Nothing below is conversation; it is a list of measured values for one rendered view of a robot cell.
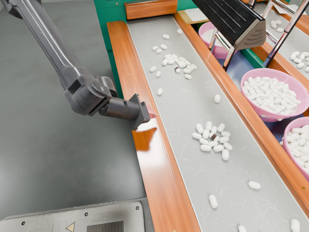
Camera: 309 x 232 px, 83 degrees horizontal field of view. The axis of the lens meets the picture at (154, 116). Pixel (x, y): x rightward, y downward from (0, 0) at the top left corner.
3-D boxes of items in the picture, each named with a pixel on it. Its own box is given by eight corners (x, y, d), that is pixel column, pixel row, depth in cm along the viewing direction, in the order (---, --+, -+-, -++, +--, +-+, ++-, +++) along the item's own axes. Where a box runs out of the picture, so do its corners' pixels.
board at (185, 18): (185, 25, 103) (185, 22, 102) (177, 13, 111) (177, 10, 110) (236, 17, 108) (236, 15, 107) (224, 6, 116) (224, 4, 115)
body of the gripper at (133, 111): (140, 94, 56) (121, 87, 51) (149, 120, 51) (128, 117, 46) (128, 105, 60) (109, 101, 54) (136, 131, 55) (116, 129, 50)
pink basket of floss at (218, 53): (232, 68, 94) (240, 53, 86) (188, 52, 102) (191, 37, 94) (246, 43, 107) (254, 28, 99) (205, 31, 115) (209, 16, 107)
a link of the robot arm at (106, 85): (71, 111, 42) (93, 88, 39) (65, 80, 48) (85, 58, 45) (109, 124, 51) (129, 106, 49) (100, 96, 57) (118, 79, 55)
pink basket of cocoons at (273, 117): (272, 140, 70) (287, 128, 62) (220, 99, 82) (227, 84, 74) (306, 108, 79) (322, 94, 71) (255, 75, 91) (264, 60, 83)
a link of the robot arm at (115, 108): (97, 119, 46) (107, 104, 43) (92, 101, 50) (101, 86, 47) (119, 122, 51) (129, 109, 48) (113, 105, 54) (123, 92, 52)
